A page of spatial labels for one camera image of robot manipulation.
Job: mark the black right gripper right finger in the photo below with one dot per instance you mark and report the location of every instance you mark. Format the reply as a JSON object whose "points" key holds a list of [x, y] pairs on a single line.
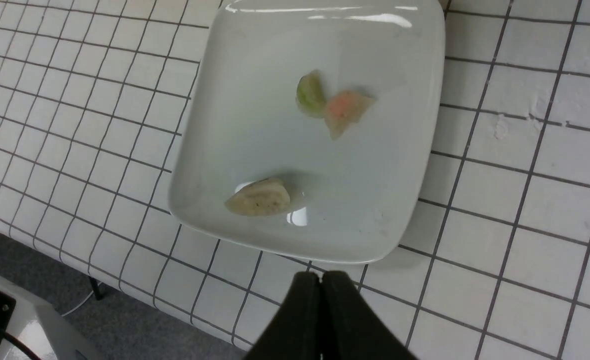
{"points": [[350, 330]]}

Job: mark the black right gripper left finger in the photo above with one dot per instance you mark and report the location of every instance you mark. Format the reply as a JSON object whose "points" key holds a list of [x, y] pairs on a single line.
{"points": [[292, 332]]}

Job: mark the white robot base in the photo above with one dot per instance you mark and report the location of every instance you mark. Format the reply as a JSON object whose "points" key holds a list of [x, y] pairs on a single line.
{"points": [[31, 329]]}

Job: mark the white square ceramic plate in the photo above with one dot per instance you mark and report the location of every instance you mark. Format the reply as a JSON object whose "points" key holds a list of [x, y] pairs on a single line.
{"points": [[351, 198]]}

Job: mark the beige dumpling at plate edge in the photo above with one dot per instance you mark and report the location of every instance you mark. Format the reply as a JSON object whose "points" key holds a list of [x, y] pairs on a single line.
{"points": [[261, 198]]}

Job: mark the pink dumpling on plate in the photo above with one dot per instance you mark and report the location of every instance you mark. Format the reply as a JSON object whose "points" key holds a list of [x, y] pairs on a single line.
{"points": [[344, 109]]}

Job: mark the green dumpling on plate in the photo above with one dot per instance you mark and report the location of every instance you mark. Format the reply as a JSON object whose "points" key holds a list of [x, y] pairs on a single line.
{"points": [[310, 97]]}

